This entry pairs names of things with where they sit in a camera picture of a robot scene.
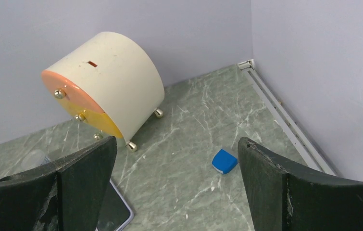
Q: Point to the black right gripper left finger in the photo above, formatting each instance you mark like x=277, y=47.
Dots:
x=62, y=195

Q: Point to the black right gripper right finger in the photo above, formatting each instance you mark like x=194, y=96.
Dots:
x=284, y=195

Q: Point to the blue phone black screen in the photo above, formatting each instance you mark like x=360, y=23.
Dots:
x=112, y=210

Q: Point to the lilac phone case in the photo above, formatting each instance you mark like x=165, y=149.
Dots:
x=127, y=207

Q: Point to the small blue box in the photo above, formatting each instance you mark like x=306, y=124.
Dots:
x=224, y=161

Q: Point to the round cream drawer box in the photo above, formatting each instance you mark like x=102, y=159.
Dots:
x=110, y=83

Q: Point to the aluminium side rail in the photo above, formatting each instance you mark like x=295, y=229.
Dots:
x=312, y=157

